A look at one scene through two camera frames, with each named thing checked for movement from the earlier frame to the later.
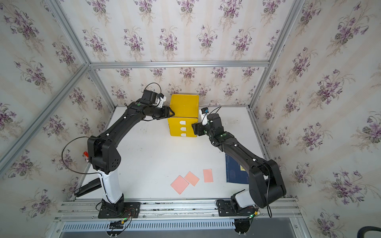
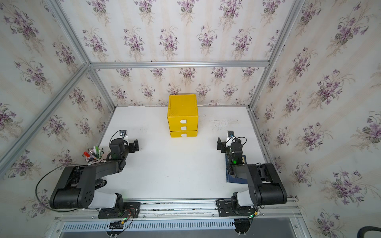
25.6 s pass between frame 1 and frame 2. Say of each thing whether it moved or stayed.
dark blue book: stayed
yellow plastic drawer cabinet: stayed
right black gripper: moved
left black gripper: moved
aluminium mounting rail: stayed
